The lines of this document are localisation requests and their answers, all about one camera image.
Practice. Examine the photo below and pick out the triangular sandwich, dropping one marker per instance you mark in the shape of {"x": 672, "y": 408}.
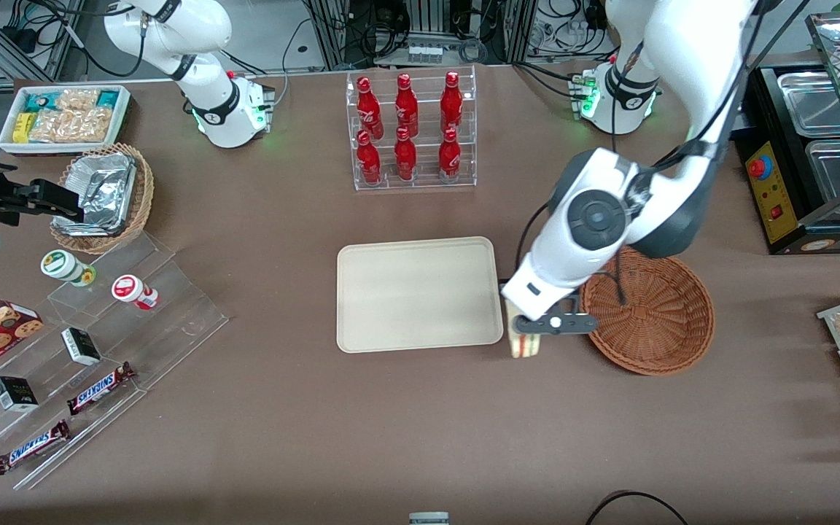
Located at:
{"x": 526, "y": 347}

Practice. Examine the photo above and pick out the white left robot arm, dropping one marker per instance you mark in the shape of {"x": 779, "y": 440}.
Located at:
{"x": 682, "y": 73}

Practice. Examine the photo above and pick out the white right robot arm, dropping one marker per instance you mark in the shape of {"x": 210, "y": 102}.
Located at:
{"x": 212, "y": 87}

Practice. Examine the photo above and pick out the beige plastic tray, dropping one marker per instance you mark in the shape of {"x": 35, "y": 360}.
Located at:
{"x": 420, "y": 295}

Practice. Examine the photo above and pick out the light tan wicker basket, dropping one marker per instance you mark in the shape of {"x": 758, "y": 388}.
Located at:
{"x": 144, "y": 193}

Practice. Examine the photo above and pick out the dark brown wicker basket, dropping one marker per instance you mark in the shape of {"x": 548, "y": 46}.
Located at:
{"x": 653, "y": 328}

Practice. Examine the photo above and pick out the green lid yogurt cup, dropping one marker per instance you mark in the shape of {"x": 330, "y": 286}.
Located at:
{"x": 63, "y": 265}

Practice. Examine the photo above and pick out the yellow snack packet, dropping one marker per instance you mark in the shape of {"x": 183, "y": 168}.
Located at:
{"x": 22, "y": 127}

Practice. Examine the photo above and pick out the clear cracker bag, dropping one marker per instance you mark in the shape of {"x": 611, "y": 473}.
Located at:
{"x": 77, "y": 99}
{"x": 70, "y": 125}

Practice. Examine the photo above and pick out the teal snack packet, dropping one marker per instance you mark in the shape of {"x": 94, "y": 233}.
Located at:
{"x": 108, "y": 98}
{"x": 39, "y": 101}

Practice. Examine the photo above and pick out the red lid yogurt cup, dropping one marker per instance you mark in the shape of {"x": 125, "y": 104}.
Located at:
{"x": 128, "y": 289}

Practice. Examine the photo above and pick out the white plastic bin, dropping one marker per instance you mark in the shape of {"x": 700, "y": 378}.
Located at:
{"x": 125, "y": 117}

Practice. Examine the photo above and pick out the small black carton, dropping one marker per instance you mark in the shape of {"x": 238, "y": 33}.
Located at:
{"x": 81, "y": 346}
{"x": 15, "y": 394}

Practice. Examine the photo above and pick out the clear acrylic bottle rack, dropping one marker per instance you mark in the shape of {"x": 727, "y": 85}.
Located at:
{"x": 427, "y": 186}

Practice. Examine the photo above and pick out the clear acrylic stepped rack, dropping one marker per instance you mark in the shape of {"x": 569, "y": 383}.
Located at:
{"x": 172, "y": 321}

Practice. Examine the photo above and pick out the red cola bottle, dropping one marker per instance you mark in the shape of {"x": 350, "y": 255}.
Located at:
{"x": 451, "y": 102}
{"x": 369, "y": 162}
{"x": 405, "y": 159}
{"x": 406, "y": 108}
{"x": 450, "y": 159}
{"x": 370, "y": 109}

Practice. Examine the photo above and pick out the Snickers chocolate bar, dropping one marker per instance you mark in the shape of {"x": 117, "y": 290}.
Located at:
{"x": 32, "y": 447}
{"x": 99, "y": 389}

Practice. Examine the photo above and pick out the black food warmer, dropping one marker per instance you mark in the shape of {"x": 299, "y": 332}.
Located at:
{"x": 828, "y": 237}

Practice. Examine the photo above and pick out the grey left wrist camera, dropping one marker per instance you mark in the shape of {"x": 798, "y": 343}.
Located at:
{"x": 577, "y": 325}

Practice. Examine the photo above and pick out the grey metal bracket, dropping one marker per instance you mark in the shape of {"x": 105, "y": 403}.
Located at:
{"x": 429, "y": 519}

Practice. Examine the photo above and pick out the aluminium frame rack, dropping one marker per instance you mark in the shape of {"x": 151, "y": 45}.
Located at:
{"x": 329, "y": 36}

